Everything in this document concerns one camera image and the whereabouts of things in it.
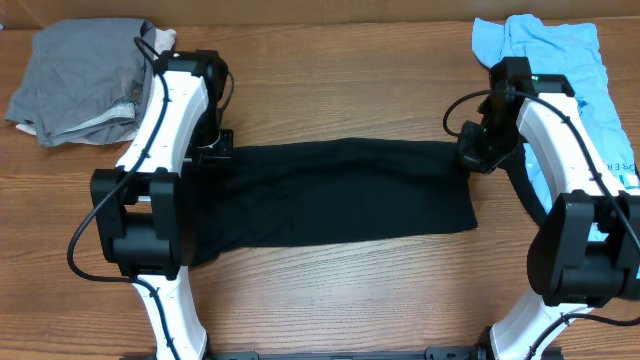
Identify light blue t-shirt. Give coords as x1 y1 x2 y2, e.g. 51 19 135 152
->
471 13 640 279

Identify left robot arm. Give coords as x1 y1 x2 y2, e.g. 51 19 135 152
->
90 50 233 359

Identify folded white garment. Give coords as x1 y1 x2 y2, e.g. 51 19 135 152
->
15 28 178 147

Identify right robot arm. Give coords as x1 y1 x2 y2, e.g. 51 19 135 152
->
453 57 639 359

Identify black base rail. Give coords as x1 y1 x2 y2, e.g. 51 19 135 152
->
203 346 493 360

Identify black t-shirt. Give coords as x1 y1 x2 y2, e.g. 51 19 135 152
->
183 138 477 265

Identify folded grey shorts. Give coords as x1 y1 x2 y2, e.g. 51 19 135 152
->
5 18 157 148

